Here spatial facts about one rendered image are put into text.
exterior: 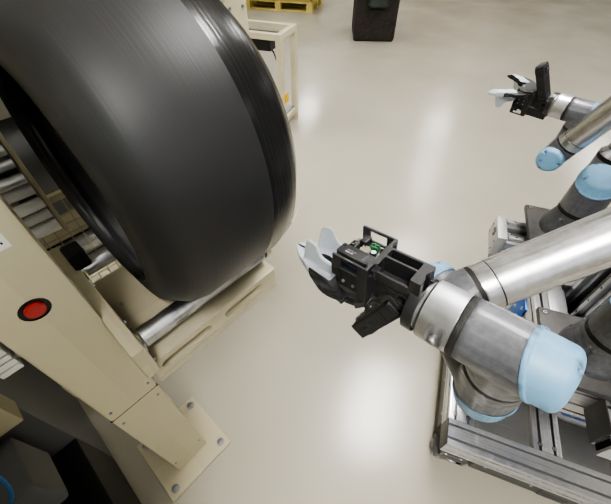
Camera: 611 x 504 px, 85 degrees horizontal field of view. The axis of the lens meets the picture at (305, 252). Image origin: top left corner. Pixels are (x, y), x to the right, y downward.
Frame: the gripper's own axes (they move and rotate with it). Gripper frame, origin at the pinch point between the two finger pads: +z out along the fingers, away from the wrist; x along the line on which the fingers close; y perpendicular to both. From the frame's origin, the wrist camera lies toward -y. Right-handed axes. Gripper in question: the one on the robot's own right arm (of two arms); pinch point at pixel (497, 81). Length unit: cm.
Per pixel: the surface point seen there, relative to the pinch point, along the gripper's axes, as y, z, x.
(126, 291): 7, 27, -139
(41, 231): -6, 48, -145
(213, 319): 4, 0, -127
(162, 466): 83, 13, -173
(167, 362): 5, 0, -140
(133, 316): 7, 18, -141
